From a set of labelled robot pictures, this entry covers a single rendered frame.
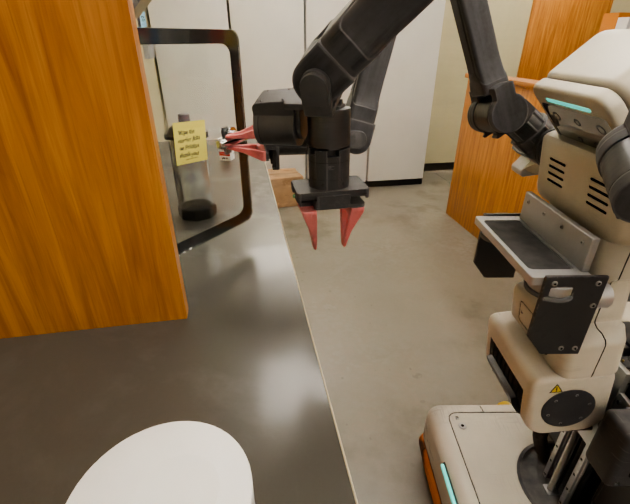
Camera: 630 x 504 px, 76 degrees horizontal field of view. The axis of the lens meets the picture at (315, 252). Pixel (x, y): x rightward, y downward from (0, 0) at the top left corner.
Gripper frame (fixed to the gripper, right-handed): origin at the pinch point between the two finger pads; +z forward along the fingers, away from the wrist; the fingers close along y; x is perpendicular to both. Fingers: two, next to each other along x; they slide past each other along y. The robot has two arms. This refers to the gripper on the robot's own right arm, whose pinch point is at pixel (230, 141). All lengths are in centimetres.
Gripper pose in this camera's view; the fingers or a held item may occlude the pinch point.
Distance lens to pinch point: 82.3
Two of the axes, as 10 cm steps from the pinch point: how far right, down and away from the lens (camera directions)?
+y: 0.1, -8.8, -4.7
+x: 1.8, 4.7, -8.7
